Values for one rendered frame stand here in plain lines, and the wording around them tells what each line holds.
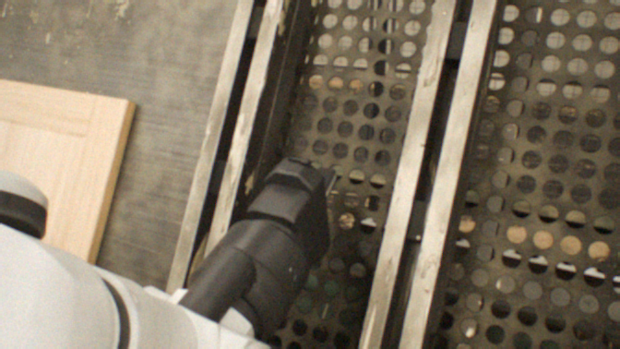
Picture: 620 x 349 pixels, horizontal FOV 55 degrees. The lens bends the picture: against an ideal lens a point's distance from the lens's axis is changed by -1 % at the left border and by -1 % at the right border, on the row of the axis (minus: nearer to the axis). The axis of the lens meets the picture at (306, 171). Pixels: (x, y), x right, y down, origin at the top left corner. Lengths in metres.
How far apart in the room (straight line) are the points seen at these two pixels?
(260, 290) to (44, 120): 0.53
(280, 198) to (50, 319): 0.34
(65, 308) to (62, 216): 0.63
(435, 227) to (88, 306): 0.39
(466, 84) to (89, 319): 0.44
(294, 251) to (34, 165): 0.51
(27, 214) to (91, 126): 0.61
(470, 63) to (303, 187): 0.20
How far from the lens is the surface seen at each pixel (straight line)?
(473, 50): 0.62
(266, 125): 0.70
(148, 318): 0.32
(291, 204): 0.56
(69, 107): 0.92
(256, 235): 0.53
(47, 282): 0.26
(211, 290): 0.46
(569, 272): 1.05
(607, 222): 1.78
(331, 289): 0.73
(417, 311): 0.59
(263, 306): 0.50
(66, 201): 0.89
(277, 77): 0.71
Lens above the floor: 1.54
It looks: 24 degrees down
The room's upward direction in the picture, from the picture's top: straight up
